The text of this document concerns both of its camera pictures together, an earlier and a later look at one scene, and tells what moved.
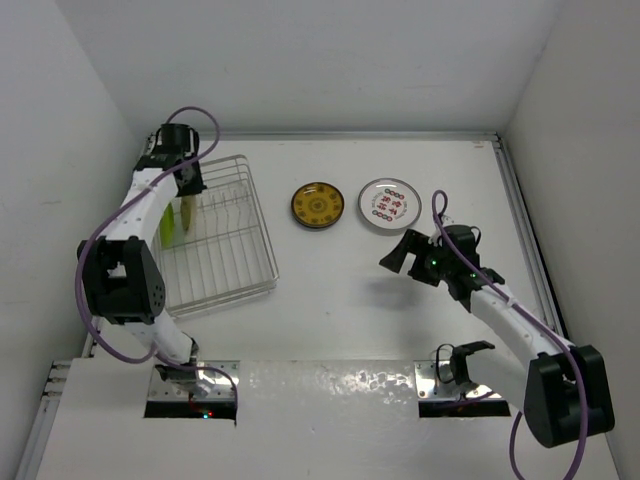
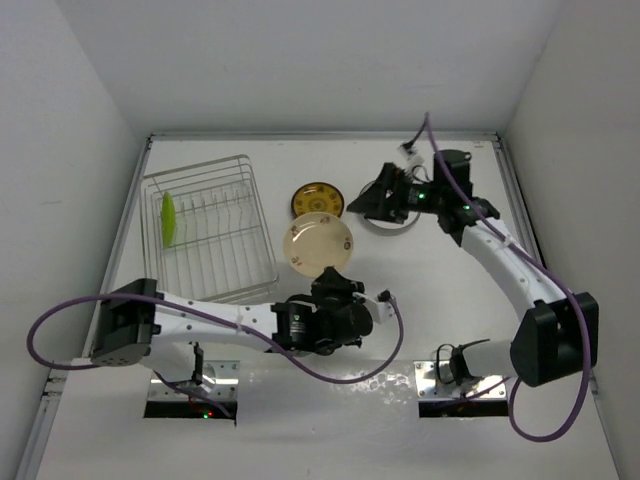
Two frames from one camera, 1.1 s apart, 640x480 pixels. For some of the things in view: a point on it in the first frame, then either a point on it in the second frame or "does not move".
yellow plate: [317, 205] does not move
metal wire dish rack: [227, 255] does not move
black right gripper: [414, 243] → [372, 203]
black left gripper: [197, 185] → [330, 280]
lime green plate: [167, 227] does not move
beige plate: [189, 213] → [314, 241]
